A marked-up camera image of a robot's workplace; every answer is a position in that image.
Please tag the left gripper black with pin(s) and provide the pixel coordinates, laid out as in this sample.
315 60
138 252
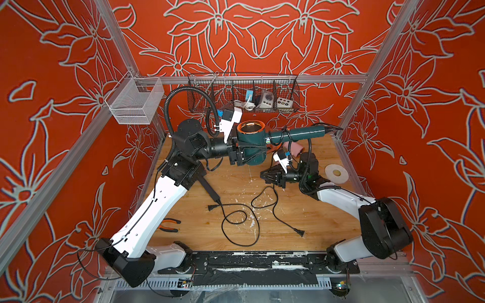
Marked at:
235 153

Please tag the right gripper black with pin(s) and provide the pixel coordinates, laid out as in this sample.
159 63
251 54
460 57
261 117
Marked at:
280 178

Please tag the dark green hair dryer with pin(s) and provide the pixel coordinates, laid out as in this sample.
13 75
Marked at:
253 140

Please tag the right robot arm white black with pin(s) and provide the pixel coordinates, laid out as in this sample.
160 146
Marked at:
383 228

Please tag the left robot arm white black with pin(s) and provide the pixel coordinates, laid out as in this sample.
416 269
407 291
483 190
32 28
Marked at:
126 251

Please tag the pink hair dryer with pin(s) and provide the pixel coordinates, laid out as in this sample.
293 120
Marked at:
293 148

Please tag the black hair dryer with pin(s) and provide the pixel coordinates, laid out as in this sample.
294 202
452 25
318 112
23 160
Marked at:
212 192

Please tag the blue white small box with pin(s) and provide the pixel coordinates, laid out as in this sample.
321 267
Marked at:
249 96

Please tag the white tape roll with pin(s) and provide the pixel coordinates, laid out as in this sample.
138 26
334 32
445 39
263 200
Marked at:
336 174

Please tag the white power strip cube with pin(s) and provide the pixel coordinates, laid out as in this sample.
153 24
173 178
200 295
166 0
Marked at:
284 104

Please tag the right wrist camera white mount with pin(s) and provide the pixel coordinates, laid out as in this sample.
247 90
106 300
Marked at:
283 158

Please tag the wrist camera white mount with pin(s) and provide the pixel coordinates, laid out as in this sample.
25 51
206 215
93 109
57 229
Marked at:
229 117
283 158

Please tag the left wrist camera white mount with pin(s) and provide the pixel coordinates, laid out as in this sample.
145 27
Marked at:
229 117

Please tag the black wire wall basket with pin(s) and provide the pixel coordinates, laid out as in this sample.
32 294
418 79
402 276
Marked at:
229 88

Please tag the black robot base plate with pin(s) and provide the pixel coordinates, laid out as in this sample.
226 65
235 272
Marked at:
261 268

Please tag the orange handled pliers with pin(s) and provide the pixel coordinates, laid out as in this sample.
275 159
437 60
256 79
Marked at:
169 225

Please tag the clear acrylic wall bin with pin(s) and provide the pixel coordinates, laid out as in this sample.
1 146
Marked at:
135 100

